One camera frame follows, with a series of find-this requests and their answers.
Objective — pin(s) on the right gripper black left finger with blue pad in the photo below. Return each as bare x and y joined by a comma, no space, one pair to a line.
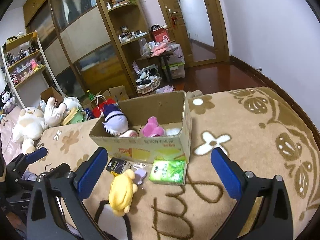
75,187

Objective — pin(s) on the white storage bin green lid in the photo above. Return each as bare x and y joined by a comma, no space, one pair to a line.
175,61

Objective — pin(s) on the green tissue pack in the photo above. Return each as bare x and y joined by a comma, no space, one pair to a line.
168,172

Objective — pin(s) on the red paper shopping bag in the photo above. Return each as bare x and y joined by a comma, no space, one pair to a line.
100,103

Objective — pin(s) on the yellow plush toy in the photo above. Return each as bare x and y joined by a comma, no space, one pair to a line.
121,193

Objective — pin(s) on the wicker basket with items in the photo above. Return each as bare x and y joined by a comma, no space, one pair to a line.
147,83

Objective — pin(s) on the green glass bottle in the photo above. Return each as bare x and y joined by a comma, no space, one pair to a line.
90,95

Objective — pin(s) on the white bunny plush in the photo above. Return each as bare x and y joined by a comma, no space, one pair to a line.
53,115

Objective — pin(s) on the green yellow plush bag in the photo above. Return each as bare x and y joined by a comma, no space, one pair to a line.
74,116

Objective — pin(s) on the black face product box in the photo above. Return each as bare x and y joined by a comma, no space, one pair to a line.
117,166

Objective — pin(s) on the purple haired plush doll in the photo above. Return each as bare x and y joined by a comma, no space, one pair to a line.
115,122

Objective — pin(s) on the wooden wardrobe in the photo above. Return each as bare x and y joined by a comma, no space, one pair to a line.
90,45

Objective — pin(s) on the small black side table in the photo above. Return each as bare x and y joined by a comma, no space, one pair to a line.
163,62

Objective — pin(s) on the beige slipper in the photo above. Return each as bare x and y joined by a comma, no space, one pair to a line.
193,94

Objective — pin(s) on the white duck plush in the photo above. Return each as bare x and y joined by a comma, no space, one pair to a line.
29,128

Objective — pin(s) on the red box white logo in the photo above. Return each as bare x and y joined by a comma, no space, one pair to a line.
161,35

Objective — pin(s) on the lilac soap in wrapper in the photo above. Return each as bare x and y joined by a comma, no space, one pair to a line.
140,174

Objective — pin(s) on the white fluffy plush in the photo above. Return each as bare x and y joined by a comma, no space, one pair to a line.
172,131

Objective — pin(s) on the white wooden toy shelf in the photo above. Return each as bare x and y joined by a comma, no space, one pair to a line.
23,58

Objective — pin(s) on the pink swirl roll plush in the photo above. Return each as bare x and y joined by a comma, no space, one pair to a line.
129,134

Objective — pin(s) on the pink plush bear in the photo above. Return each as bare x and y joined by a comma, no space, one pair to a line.
152,128

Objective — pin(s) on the cardboard box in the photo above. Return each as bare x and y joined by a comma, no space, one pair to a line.
171,111

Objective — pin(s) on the wooden door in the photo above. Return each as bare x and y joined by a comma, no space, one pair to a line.
176,26

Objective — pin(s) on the kuromi plush doll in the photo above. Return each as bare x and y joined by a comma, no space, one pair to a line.
8,101

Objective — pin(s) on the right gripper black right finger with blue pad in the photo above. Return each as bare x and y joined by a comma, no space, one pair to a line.
274,218

